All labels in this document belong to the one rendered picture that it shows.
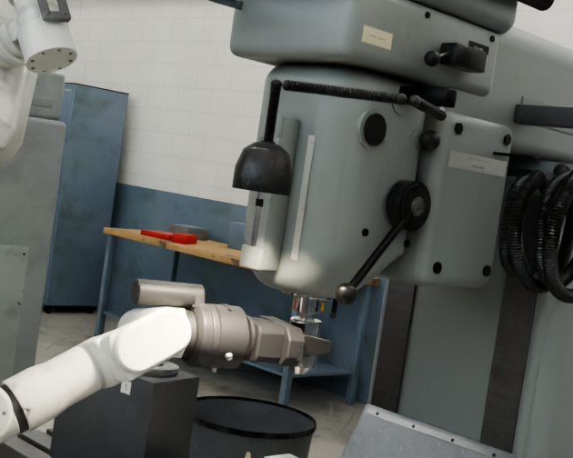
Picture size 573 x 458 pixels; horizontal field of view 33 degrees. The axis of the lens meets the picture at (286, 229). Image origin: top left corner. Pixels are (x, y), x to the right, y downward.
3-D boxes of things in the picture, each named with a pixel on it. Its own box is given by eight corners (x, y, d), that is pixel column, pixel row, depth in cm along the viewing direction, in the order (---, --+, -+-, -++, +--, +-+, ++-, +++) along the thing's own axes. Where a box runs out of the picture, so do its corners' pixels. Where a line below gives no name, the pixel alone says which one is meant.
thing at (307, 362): (321, 366, 144) (326, 328, 143) (306, 370, 140) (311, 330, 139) (294, 360, 146) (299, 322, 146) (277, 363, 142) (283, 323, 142)
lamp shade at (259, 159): (224, 186, 117) (231, 134, 117) (241, 188, 124) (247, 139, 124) (282, 194, 116) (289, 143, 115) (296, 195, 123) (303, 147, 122)
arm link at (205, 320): (220, 368, 131) (140, 364, 126) (189, 365, 141) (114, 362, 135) (226, 284, 133) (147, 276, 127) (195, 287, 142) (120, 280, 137)
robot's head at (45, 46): (3, 76, 124) (50, 43, 120) (-16, 6, 126) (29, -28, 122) (42, 84, 129) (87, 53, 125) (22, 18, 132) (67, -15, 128)
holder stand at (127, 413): (138, 493, 161) (155, 374, 160) (47, 456, 173) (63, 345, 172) (185, 481, 171) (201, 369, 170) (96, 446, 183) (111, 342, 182)
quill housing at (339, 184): (319, 304, 129) (356, 62, 127) (218, 277, 143) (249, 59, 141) (408, 305, 142) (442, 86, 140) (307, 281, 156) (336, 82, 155)
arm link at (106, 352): (200, 343, 129) (112, 392, 123) (175, 341, 137) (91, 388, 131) (180, 298, 128) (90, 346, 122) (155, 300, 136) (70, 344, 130)
